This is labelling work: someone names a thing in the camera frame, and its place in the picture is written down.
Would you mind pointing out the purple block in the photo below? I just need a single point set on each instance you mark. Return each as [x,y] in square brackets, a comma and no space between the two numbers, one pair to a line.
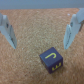
[50,60]

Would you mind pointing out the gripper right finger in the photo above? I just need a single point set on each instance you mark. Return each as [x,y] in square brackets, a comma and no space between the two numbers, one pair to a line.
[71,32]

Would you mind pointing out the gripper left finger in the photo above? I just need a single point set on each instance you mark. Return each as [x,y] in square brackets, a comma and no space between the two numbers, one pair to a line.
[8,30]

